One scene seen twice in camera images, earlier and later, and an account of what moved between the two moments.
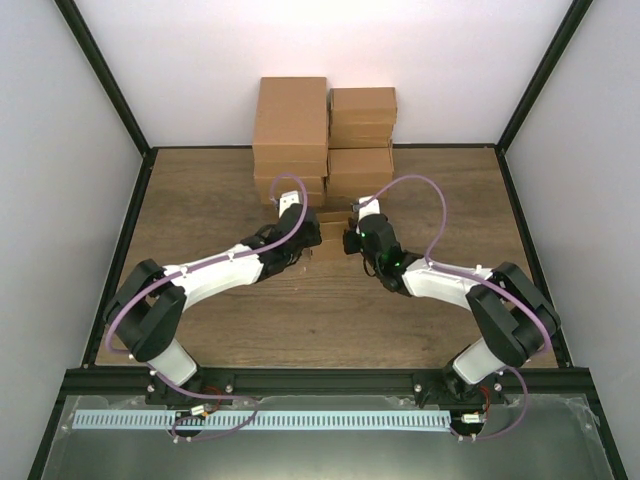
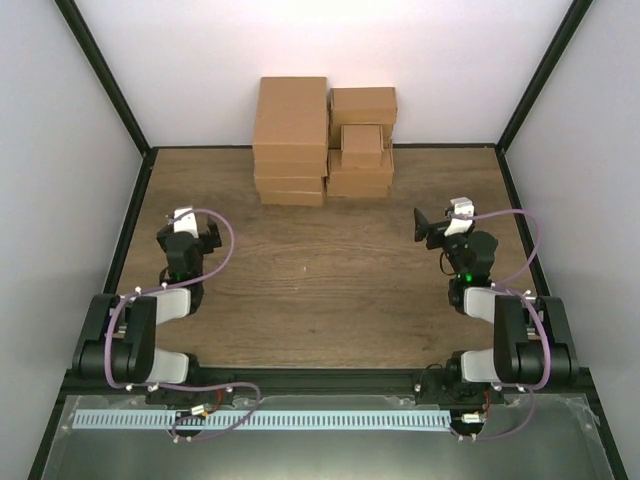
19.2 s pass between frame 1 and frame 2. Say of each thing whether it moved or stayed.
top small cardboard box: stayed
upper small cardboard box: stayed
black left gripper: moved
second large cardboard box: stayed
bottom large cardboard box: stayed
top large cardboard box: stayed
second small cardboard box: stayed
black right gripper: moved
